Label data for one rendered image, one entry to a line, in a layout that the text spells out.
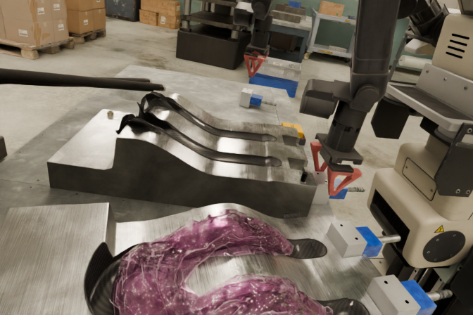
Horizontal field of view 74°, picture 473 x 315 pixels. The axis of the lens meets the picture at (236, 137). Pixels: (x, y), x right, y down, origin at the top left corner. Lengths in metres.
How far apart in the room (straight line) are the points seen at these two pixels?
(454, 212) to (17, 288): 0.80
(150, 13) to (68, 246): 7.23
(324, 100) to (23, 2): 4.06
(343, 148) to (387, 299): 0.29
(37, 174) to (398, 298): 0.66
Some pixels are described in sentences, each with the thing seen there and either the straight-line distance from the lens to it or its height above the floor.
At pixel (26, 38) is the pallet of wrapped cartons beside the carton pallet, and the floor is 0.21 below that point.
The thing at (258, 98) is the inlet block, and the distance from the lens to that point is 1.14.
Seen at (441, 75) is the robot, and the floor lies 1.09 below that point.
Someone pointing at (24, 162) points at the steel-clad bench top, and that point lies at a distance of 0.80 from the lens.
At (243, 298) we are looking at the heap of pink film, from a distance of 0.38.
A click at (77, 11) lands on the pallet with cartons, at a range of 5.23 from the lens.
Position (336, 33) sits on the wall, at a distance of 7.22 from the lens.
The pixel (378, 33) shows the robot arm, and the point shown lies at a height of 1.17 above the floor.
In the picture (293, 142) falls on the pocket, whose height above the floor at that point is 0.87.
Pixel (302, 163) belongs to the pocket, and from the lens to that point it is 0.69.
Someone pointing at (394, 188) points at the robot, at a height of 0.80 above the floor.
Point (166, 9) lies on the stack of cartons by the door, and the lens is 7.41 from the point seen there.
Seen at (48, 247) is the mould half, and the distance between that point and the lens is 0.43.
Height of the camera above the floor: 1.21
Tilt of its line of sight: 27 degrees down
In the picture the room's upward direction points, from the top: 10 degrees clockwise
